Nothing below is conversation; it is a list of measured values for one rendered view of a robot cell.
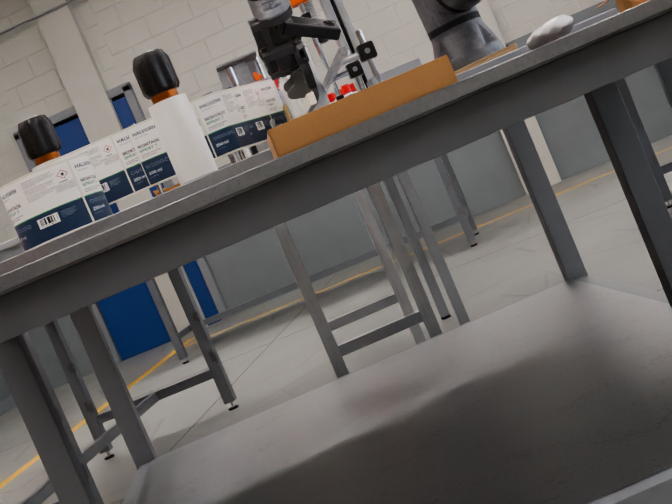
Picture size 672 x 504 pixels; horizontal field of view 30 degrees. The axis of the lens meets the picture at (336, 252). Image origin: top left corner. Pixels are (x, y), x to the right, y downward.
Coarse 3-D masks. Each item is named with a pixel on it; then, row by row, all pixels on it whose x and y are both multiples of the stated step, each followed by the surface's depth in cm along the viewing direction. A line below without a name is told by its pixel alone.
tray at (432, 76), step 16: (432, 64) 167; (448, 64) 167; (400, 80) 167; (416, 80) 167; (432, 80) 167; (448, 80) 167; (352, 96) 166; (368, 96) 166; (384, 96) 166; (400, 96) 167; (416, 96) 167; (320, 112) 166; (336, 112) 166; (352, 112) 166; (368, 112) 166; (384, 112) 167; (272, 128) 166; (288, 128) 166; (304, 128) 166; (320, 128) 166; (336, 128) 166; (272, 144) 168; (288, 144) 166; (304, 144) 166
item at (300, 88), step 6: (294, 72) 241; (300, 72) 241; (294, 78) 242; (300, 78) 242; (294, 84) 243; (300, 84) 243; (306, 84) 243; (288, 90) 243; (294, 90) 243; (300, 90) 243; (306, 90) 244; (312, 90) 243; (288, 96) 244; (294, 96) 244; (300, 96) 244; (318, 96) 246
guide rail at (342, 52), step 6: (342, 48) 198; (336, 54) 205; (342, 54) 198; (336, 60) 209; (342, 60) 206; (330, 66) 224; (336, 66) 213; (330, 72) 228; (336, 72) 226; (324, 78) 246; (330, 78) 234; (324, 84) 252; (330, 84) 250
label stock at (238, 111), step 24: (216, 96) 291; (240, 96) 302; (264, 96) 312; (144, 120) 289; (216, 120) 291; (240, 120) 298; (264, 120) 308; (144, 144) 289; (216, 144) 291; (240, 144) 293; (144, 168) 289; (168, 168) 290
